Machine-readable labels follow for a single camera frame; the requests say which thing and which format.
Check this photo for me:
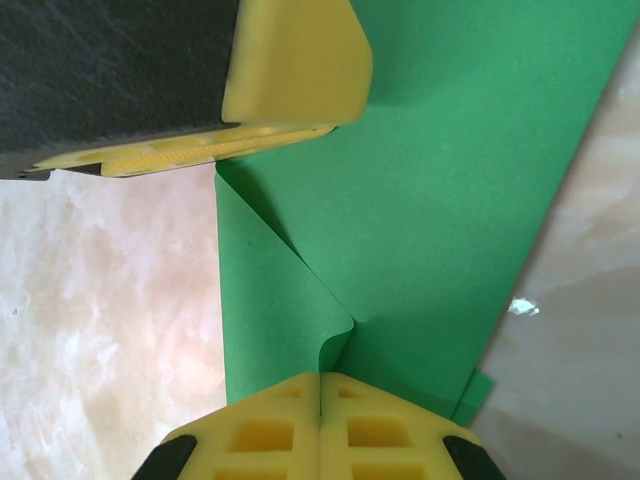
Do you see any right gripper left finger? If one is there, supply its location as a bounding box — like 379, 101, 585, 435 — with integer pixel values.
132, 372, 321, 480

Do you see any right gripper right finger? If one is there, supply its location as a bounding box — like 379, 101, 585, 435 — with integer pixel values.
318, 372, 502, 480

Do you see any green square paper sheet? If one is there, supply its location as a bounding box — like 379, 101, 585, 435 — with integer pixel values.
214, 0, 640, 432

